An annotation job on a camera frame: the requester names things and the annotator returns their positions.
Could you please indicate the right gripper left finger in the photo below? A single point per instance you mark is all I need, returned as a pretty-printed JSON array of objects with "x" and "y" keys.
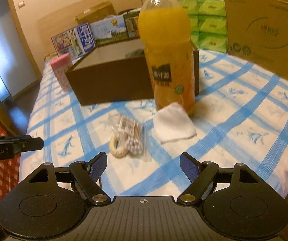
[{"x": 85, "y": 177}]

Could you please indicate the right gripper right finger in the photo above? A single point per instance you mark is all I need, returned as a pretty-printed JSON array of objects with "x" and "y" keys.
[{"x": 202, "y": 177}]

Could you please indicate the bag of cotton swabs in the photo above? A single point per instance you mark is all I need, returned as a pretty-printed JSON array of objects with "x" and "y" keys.
[{"x": 127, "y": 136}]

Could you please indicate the grey fluffy towel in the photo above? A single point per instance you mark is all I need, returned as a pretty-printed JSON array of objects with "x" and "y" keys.
[{"x": 135, "y": 53}]

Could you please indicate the blue white checked tablecloth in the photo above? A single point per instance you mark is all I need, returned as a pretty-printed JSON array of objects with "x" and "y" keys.
[{"x": 241, "y": 117}]

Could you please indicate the dark brown open box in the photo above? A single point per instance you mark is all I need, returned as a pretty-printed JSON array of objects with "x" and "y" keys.
[{"x": 105, "y": 75}]

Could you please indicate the pink lidded cup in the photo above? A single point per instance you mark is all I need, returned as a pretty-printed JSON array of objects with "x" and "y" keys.
[{"x": 59, "y": 66}]

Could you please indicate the colourful printed carton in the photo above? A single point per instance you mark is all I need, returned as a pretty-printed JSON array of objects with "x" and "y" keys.
[{"x": 76, "y": 41}]

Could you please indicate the white blue milk carton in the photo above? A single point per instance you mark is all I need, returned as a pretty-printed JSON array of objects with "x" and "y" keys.
[{"x": 109, "y": 30}]

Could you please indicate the orange juice bottle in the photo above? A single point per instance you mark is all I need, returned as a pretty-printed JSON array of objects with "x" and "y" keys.
[{"x": 165, "y": 30}]

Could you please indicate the green tissue pack stack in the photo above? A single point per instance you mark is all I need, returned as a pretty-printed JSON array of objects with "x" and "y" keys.
[{"x": 208, "y": 23}]

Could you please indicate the brown cardboard box background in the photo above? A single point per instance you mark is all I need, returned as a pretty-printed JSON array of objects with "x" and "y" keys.
[{"x": 96, "y": 13}]

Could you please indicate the large cardboard box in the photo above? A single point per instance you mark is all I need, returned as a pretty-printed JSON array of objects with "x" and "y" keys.
[{"x": 257, "y": 31}]

